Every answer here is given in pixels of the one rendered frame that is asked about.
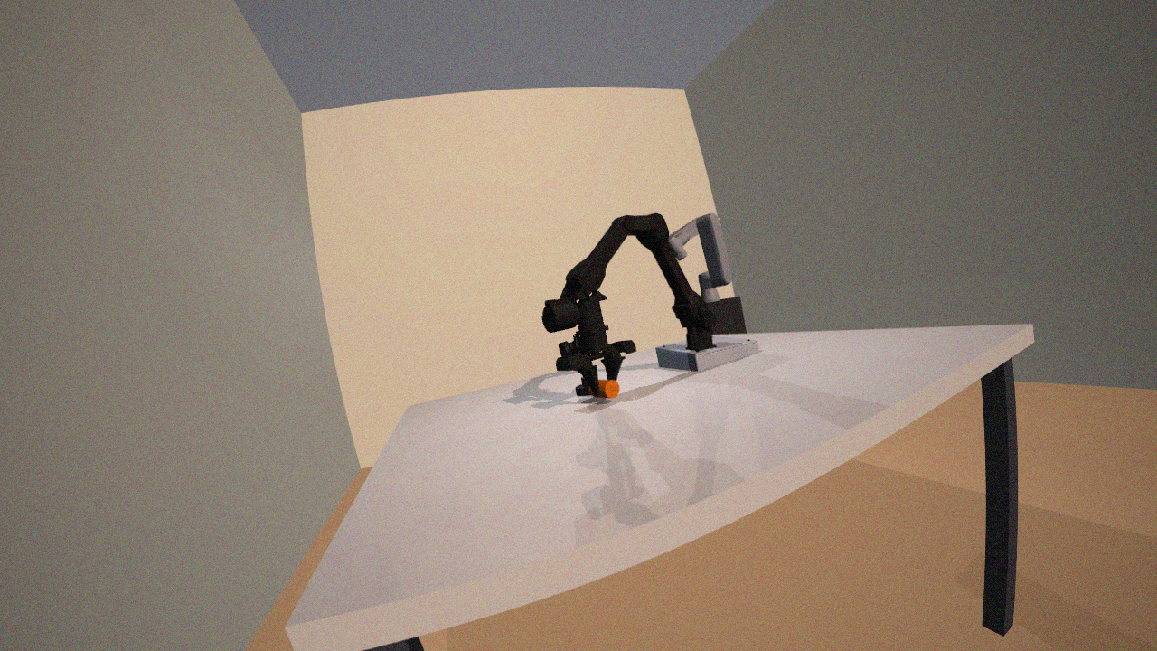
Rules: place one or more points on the orange knob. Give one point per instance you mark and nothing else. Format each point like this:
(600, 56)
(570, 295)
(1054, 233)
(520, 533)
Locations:
(607, 389)

